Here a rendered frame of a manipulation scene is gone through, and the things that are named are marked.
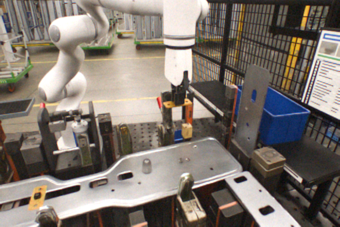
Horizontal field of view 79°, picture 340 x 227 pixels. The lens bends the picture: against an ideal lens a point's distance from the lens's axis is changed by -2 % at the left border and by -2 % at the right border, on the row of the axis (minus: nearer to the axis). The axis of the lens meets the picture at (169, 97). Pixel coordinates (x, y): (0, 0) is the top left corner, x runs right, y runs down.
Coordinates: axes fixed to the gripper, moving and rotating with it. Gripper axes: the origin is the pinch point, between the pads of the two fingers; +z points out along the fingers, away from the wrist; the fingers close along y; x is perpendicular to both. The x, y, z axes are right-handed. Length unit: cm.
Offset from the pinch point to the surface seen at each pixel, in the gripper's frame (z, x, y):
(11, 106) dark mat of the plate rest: 11, -56, -36
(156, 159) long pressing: 27.2, -5.7, -5.3
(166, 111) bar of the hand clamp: 14.0, 1.7, -15.9
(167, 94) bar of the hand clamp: 5.4, 1.6, -13.9
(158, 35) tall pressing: 91, 204, -677
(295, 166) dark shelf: 24.0, 36.1, 17.7
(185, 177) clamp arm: 15.4, -4.2, 16.6
